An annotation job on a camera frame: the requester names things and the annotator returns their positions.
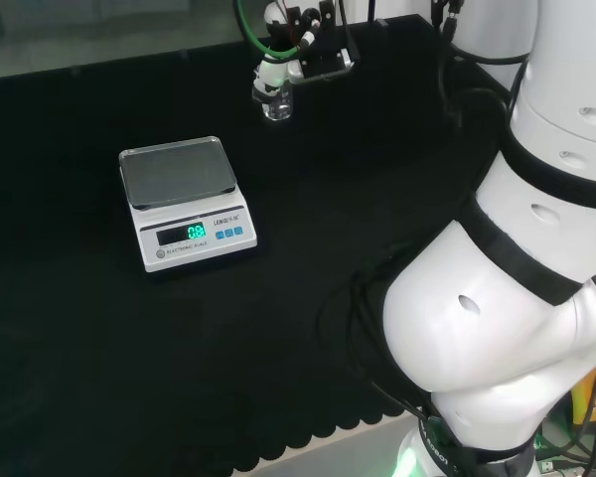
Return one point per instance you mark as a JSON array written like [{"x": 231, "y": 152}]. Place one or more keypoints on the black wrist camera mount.
[{"x": 328, "y": 59}]

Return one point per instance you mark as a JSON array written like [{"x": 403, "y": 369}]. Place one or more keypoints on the black bench cloth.
[{"x": 129, "y": 348}]

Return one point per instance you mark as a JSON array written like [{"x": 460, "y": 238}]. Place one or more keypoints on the yellow stop button box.
[{"x": 583, "y": 397}]

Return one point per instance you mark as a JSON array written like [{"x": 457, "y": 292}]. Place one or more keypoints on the small clear glass beaker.
[{"x": 281, "y": 110}]

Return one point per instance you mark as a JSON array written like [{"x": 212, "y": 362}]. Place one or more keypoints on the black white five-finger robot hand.
[{"x": 273, "y": 74}]

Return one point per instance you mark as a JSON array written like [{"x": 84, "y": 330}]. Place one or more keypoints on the white electronic balance steel pan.
[{"x": 189, "y": 208}]

